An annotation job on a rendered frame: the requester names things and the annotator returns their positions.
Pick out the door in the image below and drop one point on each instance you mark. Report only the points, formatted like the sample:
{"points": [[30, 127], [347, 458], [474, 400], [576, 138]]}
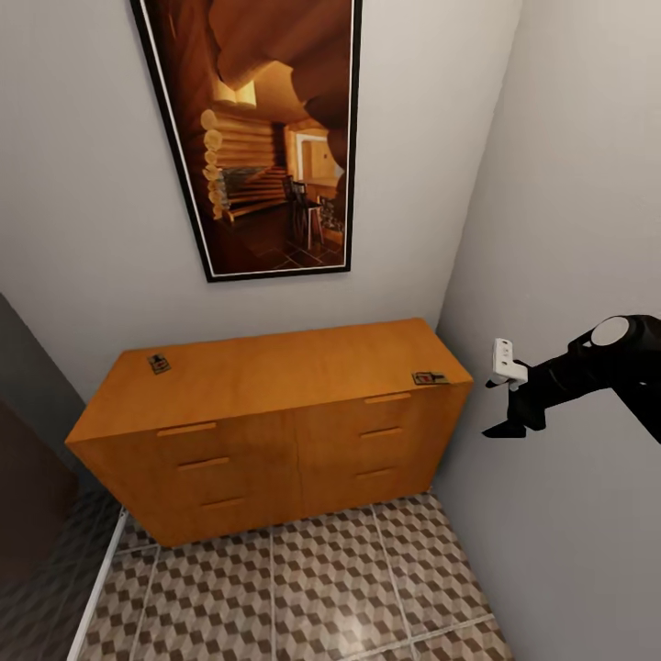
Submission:
{"points": [[57, 518]]}

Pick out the picture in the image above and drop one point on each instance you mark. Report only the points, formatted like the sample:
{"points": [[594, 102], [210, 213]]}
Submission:
{"points": [[259, 99]]}

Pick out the cabinet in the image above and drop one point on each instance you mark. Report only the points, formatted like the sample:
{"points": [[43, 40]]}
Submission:
{"points": [[249, 432]]}

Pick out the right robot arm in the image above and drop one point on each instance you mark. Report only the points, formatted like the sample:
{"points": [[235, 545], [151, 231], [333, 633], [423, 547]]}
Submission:
{"points": [[625, 355]]}

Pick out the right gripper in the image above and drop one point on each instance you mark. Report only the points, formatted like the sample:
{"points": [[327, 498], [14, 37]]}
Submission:
{"points": [[527, 404]]}

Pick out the mousetrap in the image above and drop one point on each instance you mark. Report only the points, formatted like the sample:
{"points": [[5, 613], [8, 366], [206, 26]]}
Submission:
{"points": [[159, 364], [431, 378]]}

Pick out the shower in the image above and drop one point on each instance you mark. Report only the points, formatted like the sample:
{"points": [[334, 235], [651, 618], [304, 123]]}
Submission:
{"points": [[89, 611]]}

